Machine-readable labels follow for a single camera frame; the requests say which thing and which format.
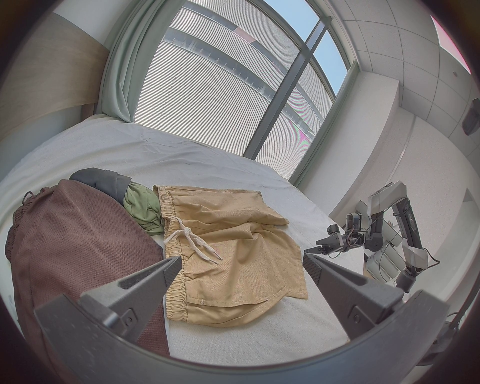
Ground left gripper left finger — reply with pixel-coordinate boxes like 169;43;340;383
79;256;183;343

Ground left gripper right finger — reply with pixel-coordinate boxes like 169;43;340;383
302;252;404;343

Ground tan shorts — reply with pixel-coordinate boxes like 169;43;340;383
153;184;309;329

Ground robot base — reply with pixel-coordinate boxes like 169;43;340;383
362;240;409;289

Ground bed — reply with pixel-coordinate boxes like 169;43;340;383
0;15;370;361

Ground green garment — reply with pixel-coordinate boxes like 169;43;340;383
123;181;164;236

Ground brown shorts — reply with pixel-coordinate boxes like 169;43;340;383
5;179;171;376

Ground black garment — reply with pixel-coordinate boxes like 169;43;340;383
69;169;132;205

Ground window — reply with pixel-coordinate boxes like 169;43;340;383
131;0;357;184

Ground blue-green curtain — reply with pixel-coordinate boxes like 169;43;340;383
98;0;196;124

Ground ceiling light panel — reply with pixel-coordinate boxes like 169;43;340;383
430;15;474;74

